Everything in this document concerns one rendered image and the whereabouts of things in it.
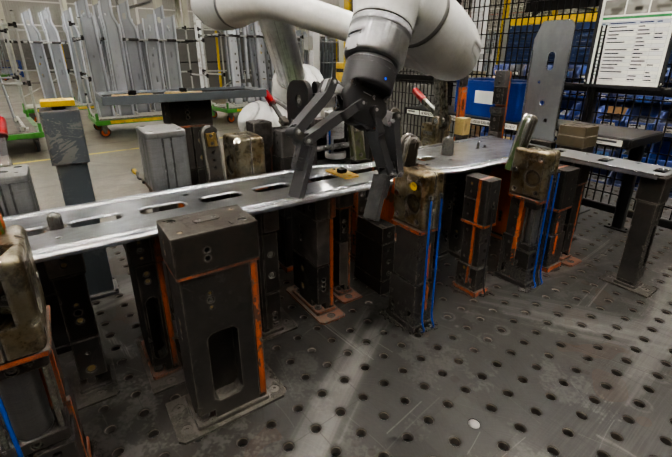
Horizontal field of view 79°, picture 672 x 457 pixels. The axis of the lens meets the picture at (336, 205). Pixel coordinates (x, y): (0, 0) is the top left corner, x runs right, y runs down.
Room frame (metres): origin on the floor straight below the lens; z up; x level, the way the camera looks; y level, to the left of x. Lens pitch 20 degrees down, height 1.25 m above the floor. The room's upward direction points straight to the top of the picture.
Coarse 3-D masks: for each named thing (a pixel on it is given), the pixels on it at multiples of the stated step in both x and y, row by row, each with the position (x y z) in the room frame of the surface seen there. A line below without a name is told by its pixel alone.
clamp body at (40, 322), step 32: (0, 256) 0.36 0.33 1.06; (32, 256) 0.44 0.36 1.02; (0, 288) 0.37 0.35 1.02; (32, 288) 0.37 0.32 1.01; (0, 320) 0.35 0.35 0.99; (32, 320) 0.36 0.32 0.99; (0, 352) 0.34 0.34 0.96; (32, 352) 0.35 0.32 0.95; (0, 384) 0.35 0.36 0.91; (32, 384) 0.36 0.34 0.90; (64, 384) 0.43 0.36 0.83; (0, 416) 0.36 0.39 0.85; (32, 416) 0.35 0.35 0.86; (64, 416) 0.38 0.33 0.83; (32, 448) 0.35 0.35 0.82; (64, 448) 0.36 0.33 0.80; (96, 448) 0.44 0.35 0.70
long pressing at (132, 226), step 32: (448, 160) 0.99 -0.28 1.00; (480, 160) 0.99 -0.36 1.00; (160, 192) 0.73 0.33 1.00; (192, 192) 0.74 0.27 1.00; (224, 192) 0.74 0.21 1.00; (256, 192) 0.74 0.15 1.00; (288, 192) 0.74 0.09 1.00; (320, 192) 0.74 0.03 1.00; (352, 192) 0.77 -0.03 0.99; (32, 224) 0.58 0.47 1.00; (64, 224) 0.58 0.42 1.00; (96, 224) 0.58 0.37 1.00; (128, 224) 0.58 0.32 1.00; (64, 256) 0.50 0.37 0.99
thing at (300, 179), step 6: (312, 150) 0.52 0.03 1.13; (312, 156) 0.51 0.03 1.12; (306, 162) 0.51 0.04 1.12; (312, 162) 0.51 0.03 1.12; (306, 168) 0.51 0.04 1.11; (294, 174) 0.52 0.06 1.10; (300, 174) 0.51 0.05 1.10; (306, 174) 0.50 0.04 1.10; (294, 180) 0.52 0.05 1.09; (300, 180) 0.50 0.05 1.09; (306, 180) 0.50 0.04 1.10; (294, 186) 0.51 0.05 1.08; (300, 186) 0.50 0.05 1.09; (306, 186) 0.50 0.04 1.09; (294, 192) 0.50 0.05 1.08; (300, 192) 0.49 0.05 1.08; (300, 198) 0.49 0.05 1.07
